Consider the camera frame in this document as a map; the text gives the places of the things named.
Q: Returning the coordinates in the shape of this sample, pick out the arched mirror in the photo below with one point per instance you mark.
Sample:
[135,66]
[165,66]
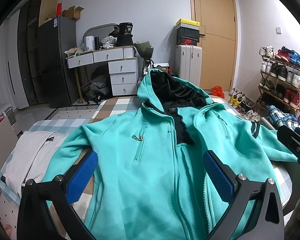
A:
[101,34]

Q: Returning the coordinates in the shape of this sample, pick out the wooden door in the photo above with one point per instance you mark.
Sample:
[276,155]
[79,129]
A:
[218,40]

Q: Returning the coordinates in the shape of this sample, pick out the wooden shoe rack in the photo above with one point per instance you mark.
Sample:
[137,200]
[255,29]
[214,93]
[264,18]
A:
[279,84]

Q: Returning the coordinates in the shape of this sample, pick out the teal hooded zip jacket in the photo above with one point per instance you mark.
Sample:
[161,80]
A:
[150,182]

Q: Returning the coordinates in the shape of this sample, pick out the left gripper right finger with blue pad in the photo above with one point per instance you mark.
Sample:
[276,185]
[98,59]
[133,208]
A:
[265,220]

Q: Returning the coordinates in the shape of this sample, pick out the yellow shoes on floor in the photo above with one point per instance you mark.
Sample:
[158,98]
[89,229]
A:
[236,100]

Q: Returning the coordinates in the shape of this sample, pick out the black hat box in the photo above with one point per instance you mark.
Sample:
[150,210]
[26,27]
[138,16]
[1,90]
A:
[125,34]

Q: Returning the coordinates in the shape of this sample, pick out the black tall wardrobe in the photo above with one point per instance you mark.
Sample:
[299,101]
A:
[43,36]

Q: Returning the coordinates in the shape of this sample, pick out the white kettle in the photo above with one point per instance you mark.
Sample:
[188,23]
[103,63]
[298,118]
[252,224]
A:
[89,43]

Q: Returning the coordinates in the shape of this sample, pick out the stacked shoe boxes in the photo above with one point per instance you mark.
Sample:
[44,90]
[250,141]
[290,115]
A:
[187,32]

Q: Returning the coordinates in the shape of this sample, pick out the orange plastic bag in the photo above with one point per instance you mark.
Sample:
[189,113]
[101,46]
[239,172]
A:
[217,91]

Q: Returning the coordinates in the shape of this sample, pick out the folded white garment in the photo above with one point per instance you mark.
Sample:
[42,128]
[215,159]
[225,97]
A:
[31,157]

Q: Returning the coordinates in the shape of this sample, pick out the blue white plaid cloth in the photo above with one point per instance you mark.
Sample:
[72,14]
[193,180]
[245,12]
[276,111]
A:
[278,118]

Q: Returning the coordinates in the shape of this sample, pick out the cardboard box on wardrobe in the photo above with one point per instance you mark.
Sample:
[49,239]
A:
[73,12]

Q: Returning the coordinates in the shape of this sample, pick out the black duffel bag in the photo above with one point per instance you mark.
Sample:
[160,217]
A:
[97,90]

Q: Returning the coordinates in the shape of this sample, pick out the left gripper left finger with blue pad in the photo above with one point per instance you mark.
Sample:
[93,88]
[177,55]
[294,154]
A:
[34,216]

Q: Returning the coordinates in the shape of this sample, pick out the plaid checkered bed sheet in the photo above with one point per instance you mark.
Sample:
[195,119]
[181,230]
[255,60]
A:
[67,119]

